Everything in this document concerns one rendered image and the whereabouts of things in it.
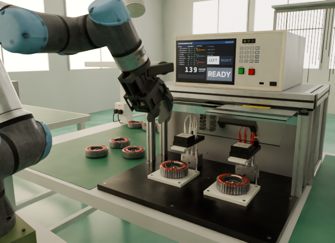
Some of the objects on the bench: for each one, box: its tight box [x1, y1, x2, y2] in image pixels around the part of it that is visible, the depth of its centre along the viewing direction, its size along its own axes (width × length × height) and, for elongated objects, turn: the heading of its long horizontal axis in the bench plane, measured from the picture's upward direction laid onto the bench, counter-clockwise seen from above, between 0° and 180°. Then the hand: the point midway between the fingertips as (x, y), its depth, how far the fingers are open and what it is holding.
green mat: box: [28, 124, 160, 190], centre depth 162 cm, size 94×61×1 cm, turn 146°
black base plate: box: [97, 151, 306, 243], centre depth 109 cm, size 47×64×2 cm
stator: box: [110, 137, 130, 148], centre depth 161 cm, size 11×11×4 cm
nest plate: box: [203, 181, 261, 207], centre depth 101 cm, size 15×15×1 cm
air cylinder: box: [182, 151, 202, 168], centre depth 126 cm, size 5×8×6 cm
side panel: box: [306, 95, 330, 186], centre depth 120 cm, size 28×3×32 cm, turn 146°
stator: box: [160, 160, 188, 178], centre depth 114 cm, size 11×11×4 cm
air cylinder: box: [235, 163, 257, 182], centre depth 113 cm, size 5×8×6 cm
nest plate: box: [148, 169, 200, 188], centre depth 115 cm, size 15×15×1 cm
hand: (166, 116), depth 81 cm, fingers closed
